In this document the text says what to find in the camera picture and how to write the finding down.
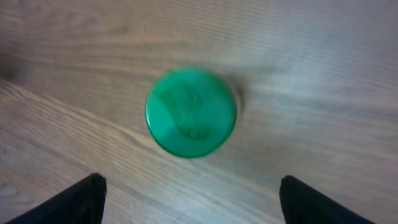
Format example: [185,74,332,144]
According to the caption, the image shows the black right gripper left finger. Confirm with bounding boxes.
[6,173,107,224]

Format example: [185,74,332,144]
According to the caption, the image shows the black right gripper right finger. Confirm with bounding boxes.
[279,175,372,224]

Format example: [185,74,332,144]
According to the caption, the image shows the green lid white jar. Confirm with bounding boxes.
[144,66,241,159]

